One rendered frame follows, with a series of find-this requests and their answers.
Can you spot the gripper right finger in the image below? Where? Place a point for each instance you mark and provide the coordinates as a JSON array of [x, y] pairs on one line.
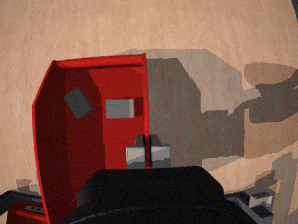
[[161, 153]]

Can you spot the red bin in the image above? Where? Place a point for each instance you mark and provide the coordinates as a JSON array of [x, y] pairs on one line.
[[68, 151], [22, 212]]

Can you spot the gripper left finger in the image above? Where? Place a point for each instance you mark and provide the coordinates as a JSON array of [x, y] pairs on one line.
[[136, 154]]

